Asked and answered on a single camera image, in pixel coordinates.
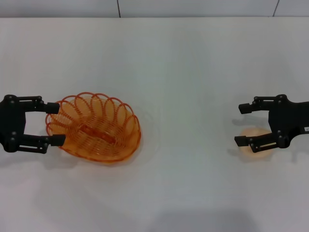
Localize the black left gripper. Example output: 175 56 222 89
0 94 67 154

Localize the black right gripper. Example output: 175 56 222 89
234 94 309 154

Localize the pale round bread bun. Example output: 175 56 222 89
239 128 275 158

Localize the orange woven plastic basket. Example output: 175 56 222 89
45 91 142 166

